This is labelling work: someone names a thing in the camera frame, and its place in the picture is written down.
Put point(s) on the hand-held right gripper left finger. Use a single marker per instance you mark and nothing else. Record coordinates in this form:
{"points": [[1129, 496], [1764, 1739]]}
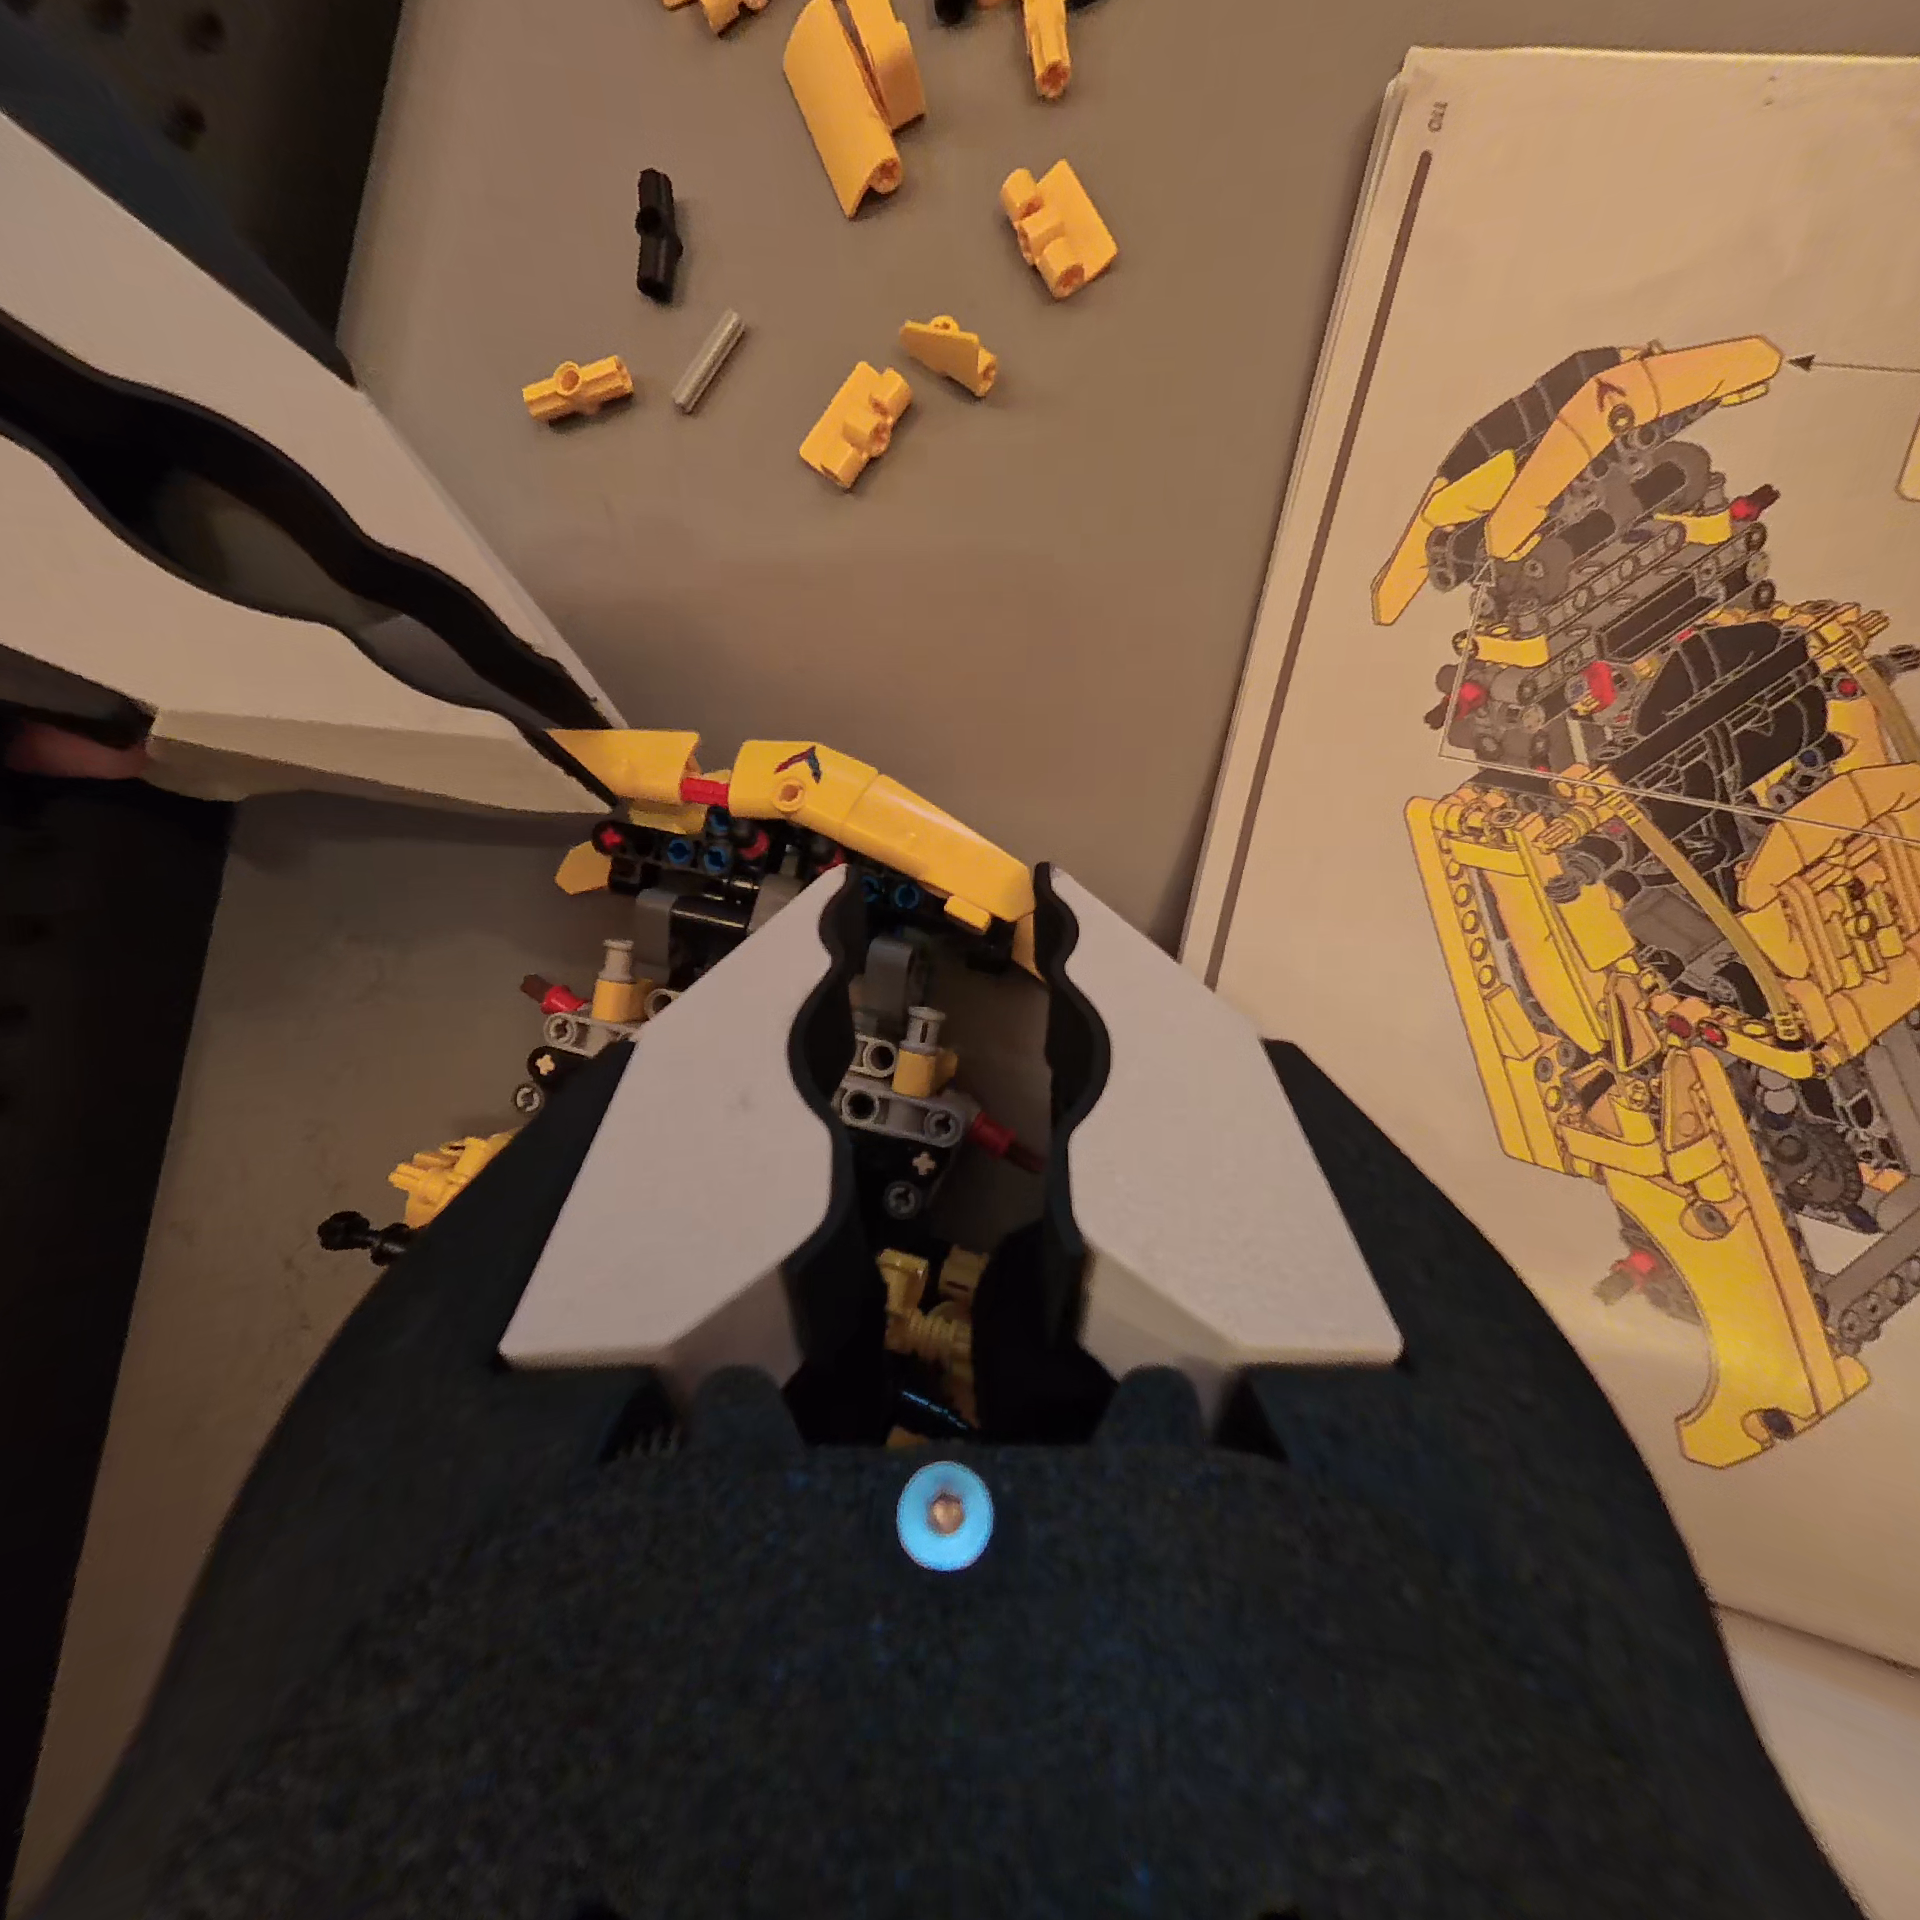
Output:
{"points": [[674, 1200]]}

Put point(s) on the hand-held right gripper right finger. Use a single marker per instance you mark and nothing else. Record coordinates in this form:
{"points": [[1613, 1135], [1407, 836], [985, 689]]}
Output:
{"points": [[1215, 1200]]}

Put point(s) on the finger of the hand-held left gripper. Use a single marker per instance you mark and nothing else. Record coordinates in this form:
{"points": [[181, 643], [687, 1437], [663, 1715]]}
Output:
{"points": [[224, 676], [149, 301]]}

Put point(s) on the yellow arrow panel assembly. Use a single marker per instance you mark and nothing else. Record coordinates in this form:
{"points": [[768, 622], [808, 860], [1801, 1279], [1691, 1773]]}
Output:
{"points": [[885, 820]]}

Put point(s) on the yellow toy car model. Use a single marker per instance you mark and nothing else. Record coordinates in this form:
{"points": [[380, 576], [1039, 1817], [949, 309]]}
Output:
{"points": [[900, 1073]]}

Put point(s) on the yellow panel with black pins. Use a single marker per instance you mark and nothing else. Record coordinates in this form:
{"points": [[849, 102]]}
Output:
{"points": [[581, 869]]}

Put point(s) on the pile of yellow black bricks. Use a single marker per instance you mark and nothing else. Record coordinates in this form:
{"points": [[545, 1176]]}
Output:
{"points": [[856, 91]]}

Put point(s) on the open instruction booklet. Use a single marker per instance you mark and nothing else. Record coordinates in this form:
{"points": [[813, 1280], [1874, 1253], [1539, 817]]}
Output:
{"points": [[1499, 301]]}

